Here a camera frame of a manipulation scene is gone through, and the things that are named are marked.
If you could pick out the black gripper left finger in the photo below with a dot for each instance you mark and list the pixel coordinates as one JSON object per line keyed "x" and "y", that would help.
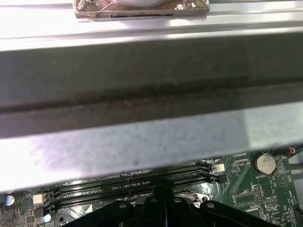
{"x": 146, "y": 212}

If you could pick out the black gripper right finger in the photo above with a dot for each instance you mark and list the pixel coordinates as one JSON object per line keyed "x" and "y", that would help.
{"x": 182, "y": 212}

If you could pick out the black RAM slot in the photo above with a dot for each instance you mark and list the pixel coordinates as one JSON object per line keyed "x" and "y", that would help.
{"x": 165, "y": 171}
{"x": 94, "y": 200}
{"x": 106, "y": 192}
{"x": 142, "y": 181}

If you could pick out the green motherboard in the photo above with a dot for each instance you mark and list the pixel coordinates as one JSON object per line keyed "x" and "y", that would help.
{"x": 239, "y": 176}

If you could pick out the round coin cell battery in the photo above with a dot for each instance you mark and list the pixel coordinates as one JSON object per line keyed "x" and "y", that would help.
{"x": 265, "y": 163}

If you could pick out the silver blue capacitor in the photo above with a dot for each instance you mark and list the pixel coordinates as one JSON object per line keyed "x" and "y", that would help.
{"x": 47, "y": 218}
{"x": 9, "y": 199}

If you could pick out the white board connector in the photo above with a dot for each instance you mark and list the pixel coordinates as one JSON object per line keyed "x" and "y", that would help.
{"x": 38, "y": 199}

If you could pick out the black grey PC case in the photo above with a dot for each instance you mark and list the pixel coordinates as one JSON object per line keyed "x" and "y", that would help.
{"x": 151, "y": 94}

